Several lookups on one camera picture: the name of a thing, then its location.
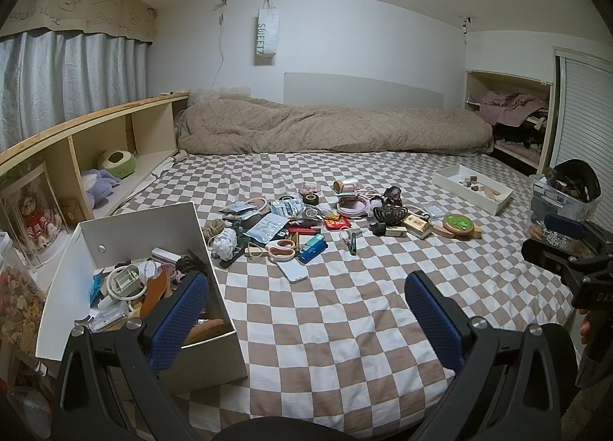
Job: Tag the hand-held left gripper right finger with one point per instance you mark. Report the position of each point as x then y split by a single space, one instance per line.
433 316

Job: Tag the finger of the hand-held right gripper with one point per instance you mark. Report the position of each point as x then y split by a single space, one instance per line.
565 225
543 252

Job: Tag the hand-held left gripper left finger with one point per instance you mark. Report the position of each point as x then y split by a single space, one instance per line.
184 316

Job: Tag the round cork coaster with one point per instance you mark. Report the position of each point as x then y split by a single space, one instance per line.
458 223

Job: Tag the white storage box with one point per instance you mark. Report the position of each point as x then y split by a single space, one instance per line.
143 230

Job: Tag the clear plastic snack container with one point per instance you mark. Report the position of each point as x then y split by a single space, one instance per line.
17 297

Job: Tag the person's right hand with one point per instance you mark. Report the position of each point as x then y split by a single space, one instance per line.
584 328

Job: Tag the clear plastic storage bin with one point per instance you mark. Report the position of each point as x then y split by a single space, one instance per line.
546 199

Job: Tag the brown flat insole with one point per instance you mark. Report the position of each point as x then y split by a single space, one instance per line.
155 292

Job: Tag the black curved plastic item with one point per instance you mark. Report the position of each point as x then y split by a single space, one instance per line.
582 172

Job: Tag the white rectangular box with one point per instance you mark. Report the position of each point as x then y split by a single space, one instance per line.
165 256

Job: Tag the wooden block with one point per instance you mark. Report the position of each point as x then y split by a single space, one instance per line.
475 233
439 230

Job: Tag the checkered bed sheet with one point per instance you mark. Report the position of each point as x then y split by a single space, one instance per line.
359 302

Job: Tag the white round mirror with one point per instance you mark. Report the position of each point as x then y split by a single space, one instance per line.
115 279

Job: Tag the white lace cloth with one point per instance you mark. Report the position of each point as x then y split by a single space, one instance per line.
224 243

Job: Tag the jute twine ball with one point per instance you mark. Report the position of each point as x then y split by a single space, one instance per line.
213 230

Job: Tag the gold box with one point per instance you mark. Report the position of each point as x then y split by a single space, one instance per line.
416 226

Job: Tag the flat wooden board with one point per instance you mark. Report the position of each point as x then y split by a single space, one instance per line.
254 252

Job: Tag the black adapter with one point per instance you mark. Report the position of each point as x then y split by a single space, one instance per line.
379 229

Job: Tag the clear plastic case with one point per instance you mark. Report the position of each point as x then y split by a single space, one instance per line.
436 211

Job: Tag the green plastic clip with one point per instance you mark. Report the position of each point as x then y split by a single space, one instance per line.
352 244

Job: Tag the small blue sachet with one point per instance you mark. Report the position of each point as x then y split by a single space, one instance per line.
242 216
234 207

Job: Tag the pink scissors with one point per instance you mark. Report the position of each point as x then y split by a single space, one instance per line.
280 250

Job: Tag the white louvred door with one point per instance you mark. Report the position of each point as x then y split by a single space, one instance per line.
584 110

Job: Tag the white phone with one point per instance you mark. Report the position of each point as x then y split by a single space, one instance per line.
293 271

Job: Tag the white shallow tray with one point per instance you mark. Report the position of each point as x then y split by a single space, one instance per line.
450 177

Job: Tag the large blue white foil pouch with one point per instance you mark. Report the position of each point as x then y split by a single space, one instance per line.
266 226

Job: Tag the pink clothes pile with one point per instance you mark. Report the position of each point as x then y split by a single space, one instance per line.
512 108

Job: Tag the black flower hair clip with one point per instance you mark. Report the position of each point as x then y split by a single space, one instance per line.
393 193

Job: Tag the red packet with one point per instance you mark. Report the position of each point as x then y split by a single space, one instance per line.
336 221

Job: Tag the pink round compact mirror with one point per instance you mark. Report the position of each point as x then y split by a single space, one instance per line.
352 206

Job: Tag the wooden hoop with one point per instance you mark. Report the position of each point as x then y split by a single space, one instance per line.
265 204

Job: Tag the blue stapler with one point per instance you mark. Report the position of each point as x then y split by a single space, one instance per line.
312 249

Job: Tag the red stick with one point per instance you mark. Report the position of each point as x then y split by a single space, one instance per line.
304 230

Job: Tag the blue printed mask packet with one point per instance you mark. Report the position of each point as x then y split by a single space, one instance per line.
287 208

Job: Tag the purple plush toy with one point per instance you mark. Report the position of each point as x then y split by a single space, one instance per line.
100 187

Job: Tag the wooden closet shelf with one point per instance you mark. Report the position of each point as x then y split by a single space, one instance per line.
474 86

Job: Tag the green avocado plush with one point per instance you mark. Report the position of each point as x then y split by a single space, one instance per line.
117 164

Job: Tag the pink floral scrunchie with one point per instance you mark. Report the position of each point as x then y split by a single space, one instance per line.
306 189

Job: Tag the wooden bedside shelf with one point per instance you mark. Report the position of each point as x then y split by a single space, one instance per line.
148 127

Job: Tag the beige quilt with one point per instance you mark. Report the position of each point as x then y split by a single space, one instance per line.
335 129

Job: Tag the grey curtain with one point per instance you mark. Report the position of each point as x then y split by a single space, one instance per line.
57 82

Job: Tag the white hanging paper bag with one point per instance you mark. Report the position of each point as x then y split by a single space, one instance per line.
267 34

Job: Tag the beige printed curtain valance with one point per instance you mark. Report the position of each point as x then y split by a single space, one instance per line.
72 0

